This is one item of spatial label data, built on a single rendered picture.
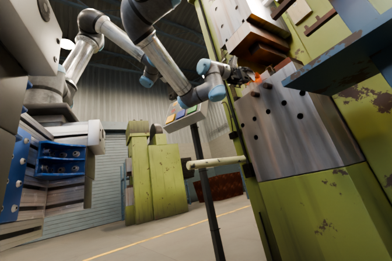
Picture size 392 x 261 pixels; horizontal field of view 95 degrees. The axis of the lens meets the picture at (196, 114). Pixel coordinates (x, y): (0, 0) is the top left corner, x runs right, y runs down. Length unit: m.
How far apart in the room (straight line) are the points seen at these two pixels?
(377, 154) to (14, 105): 1.03
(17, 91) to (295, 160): 0.84
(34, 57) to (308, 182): 0.85
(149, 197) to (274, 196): 4.73
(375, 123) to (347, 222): 0.39
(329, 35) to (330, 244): 0.86
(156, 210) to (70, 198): 4.81
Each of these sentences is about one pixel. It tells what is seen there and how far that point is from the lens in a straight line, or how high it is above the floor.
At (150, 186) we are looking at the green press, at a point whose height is 0.84.
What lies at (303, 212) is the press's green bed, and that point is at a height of 0.33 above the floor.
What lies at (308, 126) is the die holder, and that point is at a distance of 0.83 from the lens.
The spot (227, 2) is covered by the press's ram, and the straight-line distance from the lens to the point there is 1.47.
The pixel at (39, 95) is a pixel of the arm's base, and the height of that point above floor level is 0.87.
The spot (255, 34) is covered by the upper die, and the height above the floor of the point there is 1.27.
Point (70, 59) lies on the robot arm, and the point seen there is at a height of 1.17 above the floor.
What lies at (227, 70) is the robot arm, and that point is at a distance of 0.86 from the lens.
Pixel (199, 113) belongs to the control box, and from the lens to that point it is 1.20.
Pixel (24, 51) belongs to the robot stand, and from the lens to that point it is 0.31.
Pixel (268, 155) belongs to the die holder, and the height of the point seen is 0.58.
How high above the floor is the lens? 0.49
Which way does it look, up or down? 23 degrees up
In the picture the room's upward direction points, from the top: 12 degrees counter-clockwise
